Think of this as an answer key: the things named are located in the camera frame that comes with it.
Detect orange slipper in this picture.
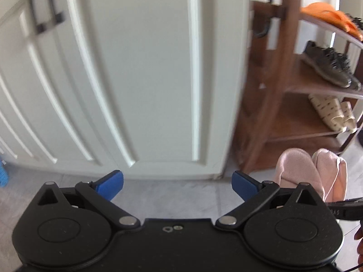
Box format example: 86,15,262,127
337,13,363,41
301,2,352,32

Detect black cabinet handle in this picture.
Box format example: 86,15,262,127
27,0,66,34

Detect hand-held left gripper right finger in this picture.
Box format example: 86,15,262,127
216,170,326,230

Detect pink slipper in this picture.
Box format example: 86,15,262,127
312,148,349,202
274,148,326,202

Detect white cabinet doors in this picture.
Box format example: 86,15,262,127
0,0,250,180

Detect blue mat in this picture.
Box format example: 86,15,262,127
0,154,10,187

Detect wooden shoe rack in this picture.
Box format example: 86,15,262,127
233,0,363,173

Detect person's right hand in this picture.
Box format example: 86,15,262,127
354,227,363,264

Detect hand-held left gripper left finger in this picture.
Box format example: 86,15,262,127
34,170,141,230

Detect grey running shoe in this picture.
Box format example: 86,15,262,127
326,48,362,91
301,40,353,88

